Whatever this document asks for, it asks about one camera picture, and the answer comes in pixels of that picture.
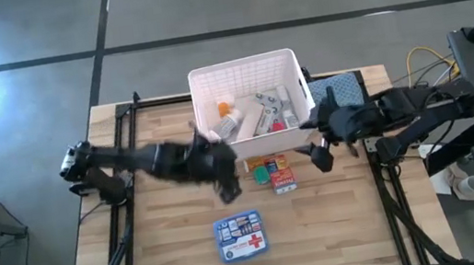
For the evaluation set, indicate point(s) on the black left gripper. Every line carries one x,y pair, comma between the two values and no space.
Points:
211,161

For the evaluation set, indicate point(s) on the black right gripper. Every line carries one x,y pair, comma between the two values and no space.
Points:
352,123

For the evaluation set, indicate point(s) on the white pill bottle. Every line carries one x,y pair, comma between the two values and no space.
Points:
227,126

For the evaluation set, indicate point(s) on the green round container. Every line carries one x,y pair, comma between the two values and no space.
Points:
262,175

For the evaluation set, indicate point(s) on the clear plastic vial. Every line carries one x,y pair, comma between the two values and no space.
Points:
285,98

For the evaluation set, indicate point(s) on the orange pill bottle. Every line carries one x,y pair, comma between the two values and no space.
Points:
224,108

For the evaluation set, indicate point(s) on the blue first aid kit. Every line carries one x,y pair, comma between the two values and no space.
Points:
240,236

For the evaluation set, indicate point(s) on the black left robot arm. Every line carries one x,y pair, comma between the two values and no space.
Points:
129,159

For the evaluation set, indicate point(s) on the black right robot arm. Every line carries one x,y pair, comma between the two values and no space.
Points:
426,120

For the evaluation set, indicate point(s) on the white plastic mesh basket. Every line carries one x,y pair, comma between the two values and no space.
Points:
247,73

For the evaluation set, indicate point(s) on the small orange box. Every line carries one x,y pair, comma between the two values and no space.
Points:
254,163

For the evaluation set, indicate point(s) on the blue patterned cloth pad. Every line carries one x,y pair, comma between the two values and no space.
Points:
344,87

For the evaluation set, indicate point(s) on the small red blue box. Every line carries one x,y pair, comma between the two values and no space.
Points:
275,162

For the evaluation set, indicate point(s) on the red medicine box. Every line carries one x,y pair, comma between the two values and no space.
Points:
284,181

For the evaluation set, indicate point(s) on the beige cloth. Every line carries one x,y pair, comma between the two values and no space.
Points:
455,173

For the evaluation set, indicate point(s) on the white mug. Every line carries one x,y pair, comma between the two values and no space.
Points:
471,187

